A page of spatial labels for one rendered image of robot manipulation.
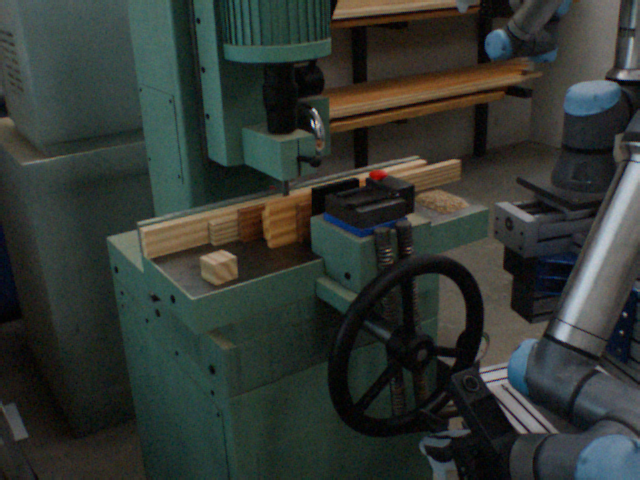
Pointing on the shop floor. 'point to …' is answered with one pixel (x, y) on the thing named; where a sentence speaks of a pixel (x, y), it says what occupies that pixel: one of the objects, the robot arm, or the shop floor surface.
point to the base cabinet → (260, 415)
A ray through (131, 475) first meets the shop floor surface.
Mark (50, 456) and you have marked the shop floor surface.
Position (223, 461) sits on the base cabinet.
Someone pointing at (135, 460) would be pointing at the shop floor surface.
